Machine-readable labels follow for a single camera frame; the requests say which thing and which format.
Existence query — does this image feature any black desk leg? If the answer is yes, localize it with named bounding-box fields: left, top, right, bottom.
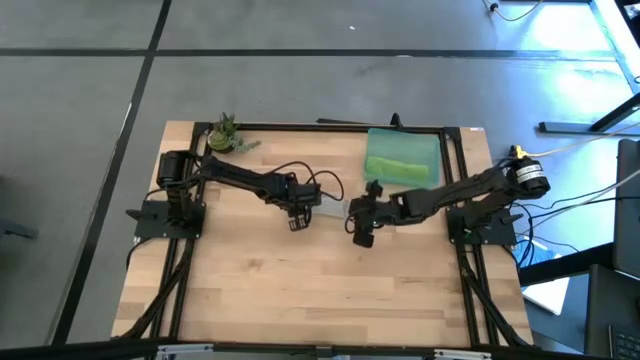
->
left=538, top=92, right=640, bottom=134

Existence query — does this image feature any green microfiber towel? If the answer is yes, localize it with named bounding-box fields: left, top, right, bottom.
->
left=364, top=155, right=431, bottom=184

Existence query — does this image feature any black aluminium table frame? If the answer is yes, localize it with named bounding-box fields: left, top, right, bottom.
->
left=112, top=120, right=539, bottom=360

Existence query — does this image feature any silver aluminium bracket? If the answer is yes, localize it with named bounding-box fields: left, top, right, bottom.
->
left=433, top=348, right=492, bottom=360
left=157, top=343, right=215, bottom=357

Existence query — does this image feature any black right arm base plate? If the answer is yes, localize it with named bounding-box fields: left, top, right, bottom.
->
left=446, top=205, right=521, bottom=246

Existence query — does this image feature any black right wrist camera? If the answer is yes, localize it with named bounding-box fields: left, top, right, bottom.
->
left=367, top=199, right=394, bottom=224

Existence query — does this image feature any beige floor cable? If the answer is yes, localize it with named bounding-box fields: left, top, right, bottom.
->
left=522, top=122, right=640, bottom=159

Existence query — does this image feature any dark monitor panel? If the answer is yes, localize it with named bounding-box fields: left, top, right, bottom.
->
left=613, top=138, right=640, bottom=279

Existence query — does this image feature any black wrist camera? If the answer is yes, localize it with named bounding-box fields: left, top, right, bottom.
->
left=294, top=183, right=323, bottom=205
left=367, top=199, right=394, bottom=224

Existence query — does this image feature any small potted succulent plant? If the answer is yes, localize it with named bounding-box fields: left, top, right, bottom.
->
left=207, top=112, right=262, bottom=155

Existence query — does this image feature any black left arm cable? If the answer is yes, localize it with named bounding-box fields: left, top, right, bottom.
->
left=264, top=160, right=345, bottom=201

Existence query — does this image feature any black clamp mount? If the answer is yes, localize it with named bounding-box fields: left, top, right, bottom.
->
left=316, top=112, right=404, bottom=127

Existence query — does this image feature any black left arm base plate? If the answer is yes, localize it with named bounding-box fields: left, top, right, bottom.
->
left=127, top=199, right=206, bottom=240

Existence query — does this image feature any black cable with plug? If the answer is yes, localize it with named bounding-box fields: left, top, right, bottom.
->
left=482, top=0, right=544, bottom=22

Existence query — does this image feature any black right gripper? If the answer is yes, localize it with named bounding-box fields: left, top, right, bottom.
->
left=348, top=179, right=394, bottom=250

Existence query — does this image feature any black keyboard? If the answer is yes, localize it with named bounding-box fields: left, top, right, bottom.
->
left=608, top=323, right=640, bottom=360

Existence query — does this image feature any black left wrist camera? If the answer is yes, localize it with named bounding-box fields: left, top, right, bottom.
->
left=294, top=183, right=323, bottom=205

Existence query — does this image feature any dark side desk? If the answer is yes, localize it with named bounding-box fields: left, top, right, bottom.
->
left=584, top=264, right=640, bottom=359

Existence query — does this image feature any grey chair base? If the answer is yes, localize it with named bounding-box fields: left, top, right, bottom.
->
left=0, top=219, right=39, bottom=240

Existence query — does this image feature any white paper sheet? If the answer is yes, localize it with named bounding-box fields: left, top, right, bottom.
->
left=522, top=277, right=571, bottom=316

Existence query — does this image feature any blue floor item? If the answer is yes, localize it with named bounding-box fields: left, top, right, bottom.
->
left=522, top=239, right=557, bottom=266

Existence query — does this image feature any teal translucent plastic basket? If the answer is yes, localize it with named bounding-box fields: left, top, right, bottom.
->
left=363, top=127, right=442, bottom=190

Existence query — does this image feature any grey microfiber towel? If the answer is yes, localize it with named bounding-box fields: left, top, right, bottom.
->
left=312, top=196, right=351, bottom=220

